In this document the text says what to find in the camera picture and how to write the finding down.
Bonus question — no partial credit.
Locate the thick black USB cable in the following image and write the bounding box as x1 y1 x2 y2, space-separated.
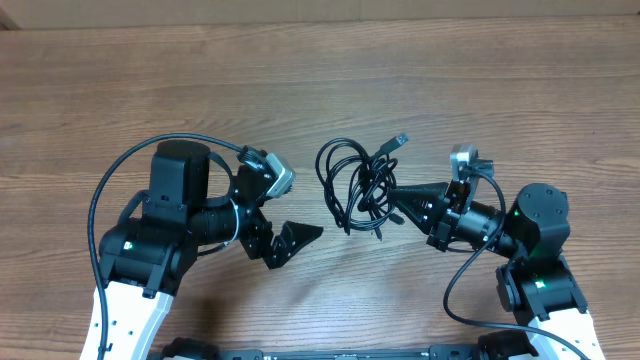
314 132 410 236

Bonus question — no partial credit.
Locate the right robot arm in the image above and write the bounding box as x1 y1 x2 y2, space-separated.
388 174 604 359

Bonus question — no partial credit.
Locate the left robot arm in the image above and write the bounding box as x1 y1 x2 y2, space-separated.
81 133 323 359

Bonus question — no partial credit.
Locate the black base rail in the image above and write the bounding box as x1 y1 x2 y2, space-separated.
147 337 541 360

